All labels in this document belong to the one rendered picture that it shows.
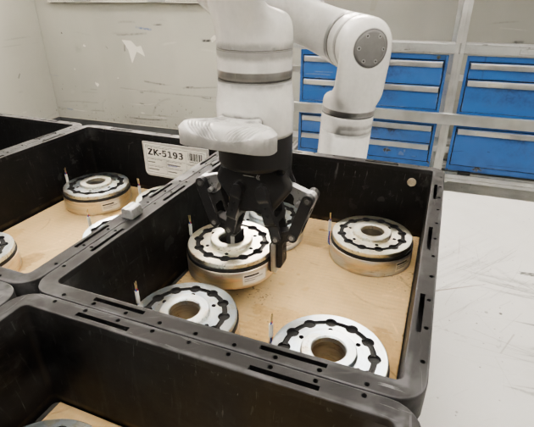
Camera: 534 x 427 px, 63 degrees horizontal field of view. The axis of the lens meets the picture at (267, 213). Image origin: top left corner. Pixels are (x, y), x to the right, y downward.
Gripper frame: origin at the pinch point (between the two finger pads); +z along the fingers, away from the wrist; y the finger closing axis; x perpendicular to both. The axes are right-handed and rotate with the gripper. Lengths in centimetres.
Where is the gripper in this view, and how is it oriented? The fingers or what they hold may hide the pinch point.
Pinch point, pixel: (256, 251)
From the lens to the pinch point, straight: 49.6
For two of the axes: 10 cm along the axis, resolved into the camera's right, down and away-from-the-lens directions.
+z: 0.0, 8.9, 4.5
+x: -3.8, 4.2, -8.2
